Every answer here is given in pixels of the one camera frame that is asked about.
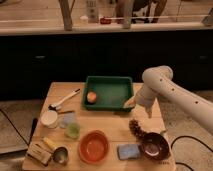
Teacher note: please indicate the yellow cylindrical object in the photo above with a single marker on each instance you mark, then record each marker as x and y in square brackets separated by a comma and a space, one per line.
[50, 143]

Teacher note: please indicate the red object in background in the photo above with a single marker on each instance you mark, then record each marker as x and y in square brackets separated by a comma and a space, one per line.
[105, 21]

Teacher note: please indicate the green plastic tray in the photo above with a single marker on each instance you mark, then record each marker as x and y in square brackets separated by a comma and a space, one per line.
[112, 92]

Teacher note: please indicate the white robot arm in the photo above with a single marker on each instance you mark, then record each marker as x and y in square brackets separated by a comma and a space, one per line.
[158, 80]

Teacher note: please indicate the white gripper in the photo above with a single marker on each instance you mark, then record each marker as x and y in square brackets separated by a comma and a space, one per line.
[145, 97]

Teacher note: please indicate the green plastic cup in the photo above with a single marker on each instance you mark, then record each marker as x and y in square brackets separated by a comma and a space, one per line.
[72, 130]

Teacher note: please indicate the blue sponge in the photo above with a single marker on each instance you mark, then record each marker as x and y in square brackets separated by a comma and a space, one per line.
[128, 151]

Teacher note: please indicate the wooden block toy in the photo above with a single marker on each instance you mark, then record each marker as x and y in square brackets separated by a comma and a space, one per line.
[38, 153]

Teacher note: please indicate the small metal cup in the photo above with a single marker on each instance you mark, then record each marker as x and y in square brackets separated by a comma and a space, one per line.
[60, 155]

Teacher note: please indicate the dark purple bowl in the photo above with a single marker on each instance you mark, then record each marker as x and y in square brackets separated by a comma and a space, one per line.
[155, 147]

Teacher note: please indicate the white round container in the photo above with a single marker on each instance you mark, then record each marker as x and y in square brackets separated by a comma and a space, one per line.
[49, 119]

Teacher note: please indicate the orange round fruit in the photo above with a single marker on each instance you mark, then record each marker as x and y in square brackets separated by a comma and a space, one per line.
[91, 97]

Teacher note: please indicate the orange plastic bowl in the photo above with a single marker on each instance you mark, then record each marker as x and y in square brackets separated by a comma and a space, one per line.
[93, 147]

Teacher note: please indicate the clear plastic cup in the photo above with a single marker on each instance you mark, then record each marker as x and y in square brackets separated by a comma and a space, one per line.
[66, 120]

